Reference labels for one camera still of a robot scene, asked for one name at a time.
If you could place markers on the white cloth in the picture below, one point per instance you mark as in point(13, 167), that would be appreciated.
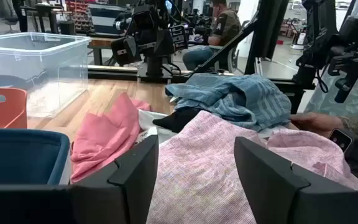
point(149, 119)

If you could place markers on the person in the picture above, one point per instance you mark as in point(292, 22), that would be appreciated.
point(225, 28)
point(353, 102)

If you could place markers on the orange plastic bin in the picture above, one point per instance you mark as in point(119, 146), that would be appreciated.
point(11, 112)

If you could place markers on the black sock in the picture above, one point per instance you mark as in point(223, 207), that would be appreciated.
point(179, 119)

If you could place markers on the pink checked cloth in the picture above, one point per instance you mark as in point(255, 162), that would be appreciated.
point(204, 174)

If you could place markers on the plain pink cloth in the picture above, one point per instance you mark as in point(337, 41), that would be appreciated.
point(104, 140)

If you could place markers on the background striped basket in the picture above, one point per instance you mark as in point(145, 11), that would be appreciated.
point(104, 18)

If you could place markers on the clear plastic bin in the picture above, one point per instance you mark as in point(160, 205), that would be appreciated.
point(42, 71)

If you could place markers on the grey-green cloth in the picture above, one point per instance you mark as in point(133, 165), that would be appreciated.
point(238, 99)

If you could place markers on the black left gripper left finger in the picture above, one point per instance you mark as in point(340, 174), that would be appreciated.
point(104, 202)

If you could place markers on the black trash bin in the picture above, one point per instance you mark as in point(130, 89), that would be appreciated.
point(67, 28)

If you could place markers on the black diagonal frame strut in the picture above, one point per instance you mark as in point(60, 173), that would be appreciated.
point(225, 49)

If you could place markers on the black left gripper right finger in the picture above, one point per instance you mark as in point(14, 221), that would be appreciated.
point(291, 199)

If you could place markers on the black camera mount rig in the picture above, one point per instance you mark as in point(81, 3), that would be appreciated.
point(350, 62)

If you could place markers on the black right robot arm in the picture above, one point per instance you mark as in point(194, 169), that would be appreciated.
point(154, 18)

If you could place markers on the black frame post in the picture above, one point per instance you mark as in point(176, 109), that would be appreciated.
point(266, 31)

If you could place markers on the navy white striped fabric basket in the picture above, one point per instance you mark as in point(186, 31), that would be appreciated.
point(17, 155)

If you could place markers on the red storage shelf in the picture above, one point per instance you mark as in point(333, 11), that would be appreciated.
point(78, 15)

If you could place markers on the person's hand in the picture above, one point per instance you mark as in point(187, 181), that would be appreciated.
point(315, 123)

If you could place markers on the smartphone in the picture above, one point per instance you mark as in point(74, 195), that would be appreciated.
point(340, 140)

